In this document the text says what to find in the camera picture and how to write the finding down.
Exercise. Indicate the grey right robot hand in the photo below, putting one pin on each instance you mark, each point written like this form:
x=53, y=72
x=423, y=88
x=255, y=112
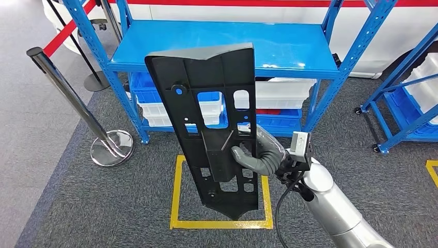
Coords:
x=270, y=142

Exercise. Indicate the black plastic car part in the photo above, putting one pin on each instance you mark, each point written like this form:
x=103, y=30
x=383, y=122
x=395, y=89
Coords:
x=171, y=78

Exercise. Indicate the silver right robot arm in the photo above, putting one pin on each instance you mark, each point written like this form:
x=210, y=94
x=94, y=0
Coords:
x=328, y=202

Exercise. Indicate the blue steel shelf rack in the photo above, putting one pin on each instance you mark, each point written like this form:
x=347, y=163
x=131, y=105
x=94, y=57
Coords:
x=205, y=44

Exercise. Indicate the blue plastic bin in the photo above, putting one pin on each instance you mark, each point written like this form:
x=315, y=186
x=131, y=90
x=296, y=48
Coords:
x=280, y=119
x=143, y=92
x=398, y=109

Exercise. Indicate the red plastic object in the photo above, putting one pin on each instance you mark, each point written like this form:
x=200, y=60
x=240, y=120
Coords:
x=270, y=112

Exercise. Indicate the yellow floor tape square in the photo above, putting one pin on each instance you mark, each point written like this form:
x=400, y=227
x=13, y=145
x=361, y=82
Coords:
x=432, y=163
x=219, y=225

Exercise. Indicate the blue wheeled rack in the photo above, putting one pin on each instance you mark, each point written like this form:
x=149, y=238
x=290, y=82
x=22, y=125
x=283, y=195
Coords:
x=380, y=119

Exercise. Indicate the red barrier belt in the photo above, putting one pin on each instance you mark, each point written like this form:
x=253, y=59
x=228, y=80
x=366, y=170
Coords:
x=239, y=2
x=68, y=28

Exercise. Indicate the white car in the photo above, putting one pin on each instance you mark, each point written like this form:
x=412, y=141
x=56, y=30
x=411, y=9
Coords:
x=393, y=37

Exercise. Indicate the black stanchion post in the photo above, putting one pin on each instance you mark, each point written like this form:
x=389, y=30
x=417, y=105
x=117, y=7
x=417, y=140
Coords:
x=97, y=82

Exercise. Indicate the chrome stanchion post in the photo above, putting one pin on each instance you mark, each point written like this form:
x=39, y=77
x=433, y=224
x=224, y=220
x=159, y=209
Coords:
x=111, y=20
x=68, y=95

